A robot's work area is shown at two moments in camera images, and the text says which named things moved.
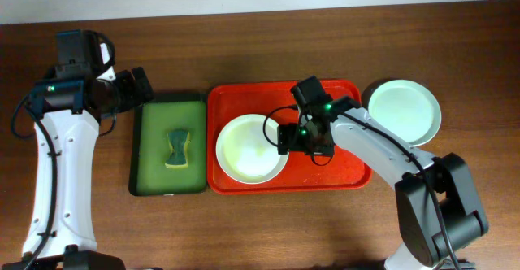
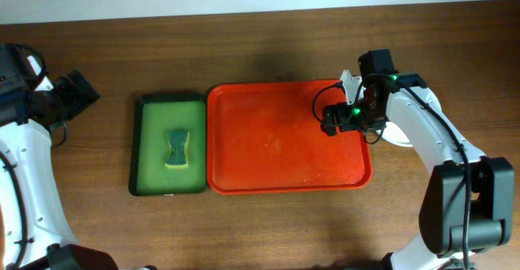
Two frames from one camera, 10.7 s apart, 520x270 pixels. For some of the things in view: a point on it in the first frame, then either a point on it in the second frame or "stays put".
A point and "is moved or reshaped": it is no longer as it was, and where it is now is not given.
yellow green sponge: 178,144 stays put
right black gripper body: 294,134 -> 365,119
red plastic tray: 301,175 stays put
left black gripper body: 132,88 -> 75,92
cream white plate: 247,150 is moved or reshaped
